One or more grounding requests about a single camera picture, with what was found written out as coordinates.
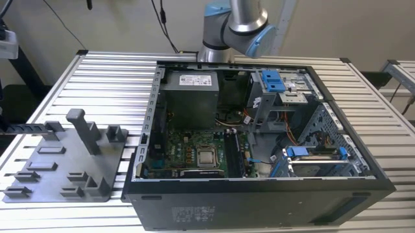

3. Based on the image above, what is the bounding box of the black camera cable plug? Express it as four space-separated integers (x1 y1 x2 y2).
0 0 11 42

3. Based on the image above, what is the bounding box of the white yellow wire bundle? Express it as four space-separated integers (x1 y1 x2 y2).
215 110 260 127

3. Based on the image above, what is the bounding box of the silver CPU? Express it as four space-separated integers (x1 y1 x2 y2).
197 150 216 164

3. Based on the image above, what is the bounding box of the small black box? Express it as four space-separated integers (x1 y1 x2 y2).
360 71 392 91

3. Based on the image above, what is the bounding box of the black graphics card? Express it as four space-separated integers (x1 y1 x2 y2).
179 169 226 179

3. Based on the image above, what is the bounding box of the black slanted stand bar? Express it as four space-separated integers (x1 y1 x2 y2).
8 57 45 91

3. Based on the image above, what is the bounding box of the CPU socket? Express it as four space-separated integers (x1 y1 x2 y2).
193 144 220 168

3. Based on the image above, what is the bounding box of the black open PC case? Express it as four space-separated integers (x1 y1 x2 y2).
121 60 396 231

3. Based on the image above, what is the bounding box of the blue plastic drive latch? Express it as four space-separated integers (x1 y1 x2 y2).
260 69 286 94

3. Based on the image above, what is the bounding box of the black furniture piece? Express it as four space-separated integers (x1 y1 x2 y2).
0 84 51 151

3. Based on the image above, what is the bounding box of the orange wire pair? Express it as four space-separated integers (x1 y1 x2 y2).
280 110 298 146

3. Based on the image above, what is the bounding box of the gray power supply unit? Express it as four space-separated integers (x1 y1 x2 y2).
160 70 222 131

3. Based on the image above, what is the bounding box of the green motherboard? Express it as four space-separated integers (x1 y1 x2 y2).
141 130 260 179

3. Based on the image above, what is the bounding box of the gray metal drive cage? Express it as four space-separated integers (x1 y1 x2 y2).
246 69 322 133

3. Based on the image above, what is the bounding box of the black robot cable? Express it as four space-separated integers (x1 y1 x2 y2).
151 0 199 54

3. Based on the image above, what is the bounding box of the gray plastic parts rack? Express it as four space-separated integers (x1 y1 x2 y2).
1 108 131 204

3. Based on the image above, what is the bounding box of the black RAM slot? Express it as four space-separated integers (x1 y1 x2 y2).
230 133 239 178
232 133 243 178
226 133 235 178

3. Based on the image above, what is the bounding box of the hard disk in blue carrier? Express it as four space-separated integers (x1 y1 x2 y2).
268 145 356 178

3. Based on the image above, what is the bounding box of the metal slat side table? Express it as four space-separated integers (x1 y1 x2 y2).
378 59 415 98

